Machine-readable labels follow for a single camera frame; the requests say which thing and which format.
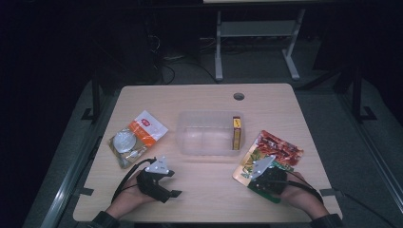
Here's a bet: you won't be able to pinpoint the orange and white snack packet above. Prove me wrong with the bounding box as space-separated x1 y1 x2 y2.
107 109 169 169

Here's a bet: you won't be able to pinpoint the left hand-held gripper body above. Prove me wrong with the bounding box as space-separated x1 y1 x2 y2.
136 156 176 204

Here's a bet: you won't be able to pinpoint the clear plastic container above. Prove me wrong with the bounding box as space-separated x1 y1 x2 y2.
175 109 247 157

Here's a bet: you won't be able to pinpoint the black floor cable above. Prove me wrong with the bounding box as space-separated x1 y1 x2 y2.
332 189 395 228

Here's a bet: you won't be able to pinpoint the black metal stand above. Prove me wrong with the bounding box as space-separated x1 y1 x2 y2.
80 78 103 124
351 66 378 124

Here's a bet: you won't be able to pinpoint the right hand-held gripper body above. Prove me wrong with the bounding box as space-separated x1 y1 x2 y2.
251 154 288 196

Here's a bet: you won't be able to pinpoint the red snack packet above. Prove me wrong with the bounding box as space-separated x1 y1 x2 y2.
255 129 305 168

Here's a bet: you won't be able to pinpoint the small yellow and red box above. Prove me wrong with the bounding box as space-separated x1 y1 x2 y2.
231 115 243 152

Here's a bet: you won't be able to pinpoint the black floor cables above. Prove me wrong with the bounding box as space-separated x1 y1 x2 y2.
145 29 221 86

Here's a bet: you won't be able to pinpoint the person's right hand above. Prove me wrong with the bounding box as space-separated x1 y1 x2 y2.
279 171 328 220

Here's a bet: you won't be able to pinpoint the yellow and green snack packet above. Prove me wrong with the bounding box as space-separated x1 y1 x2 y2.
232 139 278 188

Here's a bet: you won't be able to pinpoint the white metal stand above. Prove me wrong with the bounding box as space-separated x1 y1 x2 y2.
214 9 307 82

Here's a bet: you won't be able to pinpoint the grey table edge bracket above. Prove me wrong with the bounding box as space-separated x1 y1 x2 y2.
73 186 95 197
318 187 336 198

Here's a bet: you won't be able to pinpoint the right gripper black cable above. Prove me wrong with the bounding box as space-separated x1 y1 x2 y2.
284 170 325 204

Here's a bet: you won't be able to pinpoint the person's left hand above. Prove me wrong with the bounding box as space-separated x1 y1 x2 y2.
113 171 157 216

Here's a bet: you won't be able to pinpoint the metal frame rail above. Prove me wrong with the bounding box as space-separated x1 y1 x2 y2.
336 91 403 207
40 91 122 228

